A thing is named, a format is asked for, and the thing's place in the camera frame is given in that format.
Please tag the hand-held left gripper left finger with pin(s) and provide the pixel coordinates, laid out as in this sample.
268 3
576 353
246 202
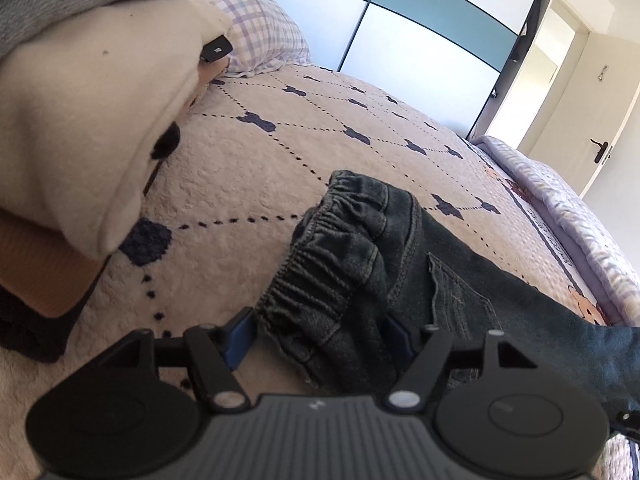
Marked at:
240 340

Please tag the cream folded garment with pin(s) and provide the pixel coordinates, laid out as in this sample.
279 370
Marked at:
75 135

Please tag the dark folded garment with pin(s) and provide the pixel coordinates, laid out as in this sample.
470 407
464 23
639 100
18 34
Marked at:
30 330

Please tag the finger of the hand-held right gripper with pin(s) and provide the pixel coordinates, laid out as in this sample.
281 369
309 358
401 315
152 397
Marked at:
627 420

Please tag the pink quilted bed cover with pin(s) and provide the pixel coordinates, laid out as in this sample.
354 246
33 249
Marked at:
300 125

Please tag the small metal door hook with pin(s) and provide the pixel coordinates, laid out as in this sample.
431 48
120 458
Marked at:
603 73

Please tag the white door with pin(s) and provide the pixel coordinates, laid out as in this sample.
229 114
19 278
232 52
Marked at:
600 110

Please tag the purple checked blanket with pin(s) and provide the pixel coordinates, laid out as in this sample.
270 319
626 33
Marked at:
575 210

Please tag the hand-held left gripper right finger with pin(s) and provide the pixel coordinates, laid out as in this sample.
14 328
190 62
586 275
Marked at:
400 337

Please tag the white and teal wardrobe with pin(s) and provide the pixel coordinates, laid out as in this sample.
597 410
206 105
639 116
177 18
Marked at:
400 35

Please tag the purple plaid pillow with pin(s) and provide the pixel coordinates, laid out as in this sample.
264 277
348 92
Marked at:
260 25

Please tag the dark blue denim jeans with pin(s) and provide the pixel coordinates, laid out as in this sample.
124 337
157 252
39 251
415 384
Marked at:
350 260

